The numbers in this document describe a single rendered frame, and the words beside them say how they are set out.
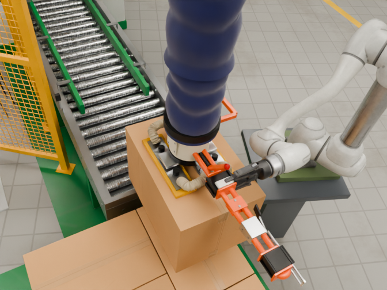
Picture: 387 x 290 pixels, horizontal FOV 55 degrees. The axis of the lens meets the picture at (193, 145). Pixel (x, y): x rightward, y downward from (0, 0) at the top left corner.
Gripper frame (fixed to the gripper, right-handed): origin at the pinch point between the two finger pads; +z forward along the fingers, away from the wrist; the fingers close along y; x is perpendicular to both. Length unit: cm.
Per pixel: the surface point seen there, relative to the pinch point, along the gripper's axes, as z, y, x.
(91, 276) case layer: 54, 66, 16
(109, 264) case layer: 44, 66, 17
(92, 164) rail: 32, 60, 75
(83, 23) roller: -9, 65, 223
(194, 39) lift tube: 8, -54, 19
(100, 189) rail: 34, 61, 57
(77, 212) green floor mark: 46, 120, 85
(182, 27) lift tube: 10, -56, 23
